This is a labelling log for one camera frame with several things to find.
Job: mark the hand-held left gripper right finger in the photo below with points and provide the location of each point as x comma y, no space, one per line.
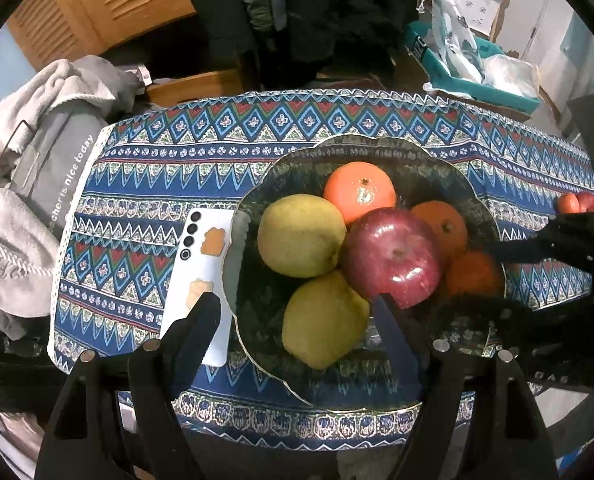
397,340

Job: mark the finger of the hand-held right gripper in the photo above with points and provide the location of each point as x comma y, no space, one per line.
517,251
477,310

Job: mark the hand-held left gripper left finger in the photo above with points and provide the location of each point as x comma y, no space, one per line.
197,340

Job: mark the orange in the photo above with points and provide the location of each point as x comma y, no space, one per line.
442,220
474,272
359,192

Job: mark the yellow pear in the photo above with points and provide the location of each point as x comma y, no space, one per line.
302,235
324,325

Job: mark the red apple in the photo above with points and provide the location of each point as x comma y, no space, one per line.
392,260

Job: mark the dark green glass bowl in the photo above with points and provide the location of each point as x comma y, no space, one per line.
292,172

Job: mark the white smartphone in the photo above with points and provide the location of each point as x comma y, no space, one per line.
197,270

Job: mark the small orange-red fruit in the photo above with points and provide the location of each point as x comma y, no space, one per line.
568,203

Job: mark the small red fruit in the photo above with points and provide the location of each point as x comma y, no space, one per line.
589,201

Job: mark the clear plastic bag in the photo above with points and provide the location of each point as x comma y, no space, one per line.
507,75

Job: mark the blue patterned tablecloth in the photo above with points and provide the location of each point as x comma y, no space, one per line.
177,160

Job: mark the light grey fleece towel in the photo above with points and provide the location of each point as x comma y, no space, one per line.
7,240

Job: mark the teal plastic bin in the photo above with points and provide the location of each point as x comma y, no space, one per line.
427,55

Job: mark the grey printed garment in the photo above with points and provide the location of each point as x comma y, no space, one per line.
57,160

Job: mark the white plastic bag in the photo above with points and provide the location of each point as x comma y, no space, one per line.
452,20

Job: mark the white patterned box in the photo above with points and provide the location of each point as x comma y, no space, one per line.
477,7

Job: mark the wooden shelf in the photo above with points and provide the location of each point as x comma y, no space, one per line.
500,0

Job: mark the wooden drawer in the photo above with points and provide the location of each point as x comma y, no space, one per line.
197,87

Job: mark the grey clothing pile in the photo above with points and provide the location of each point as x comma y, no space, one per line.
107,75

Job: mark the hanging dark clothes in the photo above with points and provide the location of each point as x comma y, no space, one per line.
327,20

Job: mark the wooden chair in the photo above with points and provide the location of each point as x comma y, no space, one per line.
102,0

